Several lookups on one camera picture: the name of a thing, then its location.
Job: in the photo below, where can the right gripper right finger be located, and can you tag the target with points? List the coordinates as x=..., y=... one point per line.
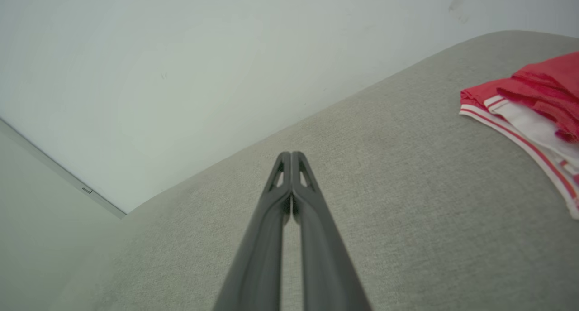
x=328, y=265

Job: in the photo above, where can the red and white garment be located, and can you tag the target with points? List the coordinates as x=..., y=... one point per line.
x=543, y=82

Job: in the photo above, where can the grey wall baseboard strip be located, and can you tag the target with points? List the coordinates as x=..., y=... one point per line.
x=59, y=168

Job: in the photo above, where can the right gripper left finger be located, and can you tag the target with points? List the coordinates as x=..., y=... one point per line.
x=260, y=256

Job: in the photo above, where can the grey fabric sofa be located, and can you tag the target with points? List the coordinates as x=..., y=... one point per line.
x=407, y=188

